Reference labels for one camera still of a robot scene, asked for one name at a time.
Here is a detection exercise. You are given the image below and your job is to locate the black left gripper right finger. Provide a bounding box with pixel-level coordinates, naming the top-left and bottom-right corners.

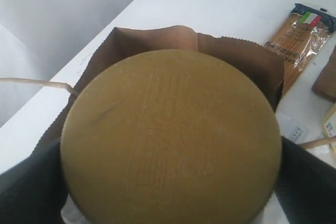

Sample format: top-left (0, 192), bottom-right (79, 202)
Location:
top-left (275, 137), bottom-right (335, 224)

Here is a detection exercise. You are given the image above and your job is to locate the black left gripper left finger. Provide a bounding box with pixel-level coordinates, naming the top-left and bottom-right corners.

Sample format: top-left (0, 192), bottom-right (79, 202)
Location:
top-left (1, 140), bottom-right (68, 223)

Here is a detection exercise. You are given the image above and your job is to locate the yellow grain bottle white cap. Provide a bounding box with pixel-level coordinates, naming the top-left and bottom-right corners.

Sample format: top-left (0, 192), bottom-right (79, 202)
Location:
top-left (321, 104), bottom-right (335, 160)

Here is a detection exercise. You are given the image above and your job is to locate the brown paper bag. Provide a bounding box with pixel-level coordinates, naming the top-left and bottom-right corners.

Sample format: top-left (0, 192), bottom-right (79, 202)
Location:
top-left (33, 26), bottom-right (285, 152)

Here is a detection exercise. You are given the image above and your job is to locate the nut jar with gold lid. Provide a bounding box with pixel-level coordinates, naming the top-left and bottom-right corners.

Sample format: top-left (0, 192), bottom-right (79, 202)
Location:
top-left (60, 50), bottom-right (281, 223)

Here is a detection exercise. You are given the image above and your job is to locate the small white blue carton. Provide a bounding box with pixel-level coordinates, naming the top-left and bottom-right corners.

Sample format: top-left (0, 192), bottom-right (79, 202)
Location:
top-left (276, 114), bottom-right (309, 144)

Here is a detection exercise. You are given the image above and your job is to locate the brown kraft pouch orange label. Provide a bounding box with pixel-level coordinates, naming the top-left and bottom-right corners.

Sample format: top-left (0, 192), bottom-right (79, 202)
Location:
top-left (311, 48), bottom-right (336, 103)

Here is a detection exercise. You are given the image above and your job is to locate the spaghetti pasta packet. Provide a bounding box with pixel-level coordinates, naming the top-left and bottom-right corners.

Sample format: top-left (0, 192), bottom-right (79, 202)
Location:
top-left (264, 3), bottom-right (335, 94)

